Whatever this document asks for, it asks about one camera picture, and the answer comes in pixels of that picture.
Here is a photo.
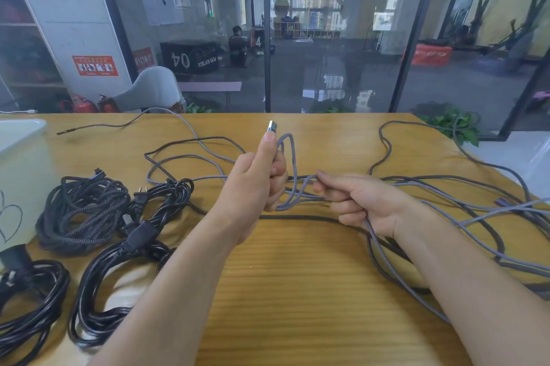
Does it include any dark grey cable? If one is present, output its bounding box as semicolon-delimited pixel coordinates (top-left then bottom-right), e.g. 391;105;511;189
369;120;538;203

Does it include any red warning sign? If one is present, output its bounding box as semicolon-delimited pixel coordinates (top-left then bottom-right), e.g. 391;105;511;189
72;56;119;77

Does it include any black gym machine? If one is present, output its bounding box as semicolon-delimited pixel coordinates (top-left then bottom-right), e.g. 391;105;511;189
443;0;550;54

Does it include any red fire extinguisher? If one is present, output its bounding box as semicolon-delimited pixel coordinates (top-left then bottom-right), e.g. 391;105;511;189
70;94;99;114
98;95;122;113

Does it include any person's right hand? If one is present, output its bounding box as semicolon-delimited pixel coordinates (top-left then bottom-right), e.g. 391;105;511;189
313;171;414;239

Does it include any small pale table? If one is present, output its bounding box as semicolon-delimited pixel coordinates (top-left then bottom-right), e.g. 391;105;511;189
177;81;242;110

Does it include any small black plyo box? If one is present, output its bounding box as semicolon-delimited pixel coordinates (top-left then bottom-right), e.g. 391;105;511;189
250;28;276;55

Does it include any person's right forearm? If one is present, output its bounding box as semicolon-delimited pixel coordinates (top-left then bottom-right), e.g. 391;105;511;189
392;200;550;366

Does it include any orange plyo box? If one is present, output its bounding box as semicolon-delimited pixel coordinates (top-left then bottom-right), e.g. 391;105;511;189
409;44;453;66

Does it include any person's left forearm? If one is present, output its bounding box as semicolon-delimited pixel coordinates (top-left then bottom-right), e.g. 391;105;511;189
88;212;258;366

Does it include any coiled black power cord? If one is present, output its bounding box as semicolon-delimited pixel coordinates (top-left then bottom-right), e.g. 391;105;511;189
68;178;195;351

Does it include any white plastic bin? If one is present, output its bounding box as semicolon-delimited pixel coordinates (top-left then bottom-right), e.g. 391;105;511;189
0;119;48;247

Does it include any person's left hand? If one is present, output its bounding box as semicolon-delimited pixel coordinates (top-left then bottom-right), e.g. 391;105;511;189
216;133;289;245

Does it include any long black braided cable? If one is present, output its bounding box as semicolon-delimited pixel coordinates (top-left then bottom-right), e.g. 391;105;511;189
189;202;550;293

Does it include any white shelf unit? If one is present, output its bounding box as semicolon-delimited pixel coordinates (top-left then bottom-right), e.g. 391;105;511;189
0;0;70;101

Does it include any coiled black braided cable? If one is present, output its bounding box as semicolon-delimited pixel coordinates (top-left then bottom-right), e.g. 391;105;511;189
36;168;131;256

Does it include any light grey braided usb cable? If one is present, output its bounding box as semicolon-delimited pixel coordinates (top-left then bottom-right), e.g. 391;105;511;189
144;120;550;325

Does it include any wooden cubby shelf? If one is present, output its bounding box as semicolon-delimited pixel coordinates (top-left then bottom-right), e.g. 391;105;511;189
273;21;344;40

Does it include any thin grey braided cable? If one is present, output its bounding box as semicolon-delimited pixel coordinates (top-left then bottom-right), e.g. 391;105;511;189
57;107;203;140

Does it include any green leafy plant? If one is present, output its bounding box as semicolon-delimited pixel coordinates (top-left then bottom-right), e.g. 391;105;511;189
419;107;481;147

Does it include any black power cord round plug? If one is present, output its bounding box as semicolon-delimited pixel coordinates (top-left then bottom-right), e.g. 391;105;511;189
0;244;71;366

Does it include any large black plyo box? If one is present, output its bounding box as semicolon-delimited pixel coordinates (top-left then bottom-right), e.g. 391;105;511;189
160;40;221;76

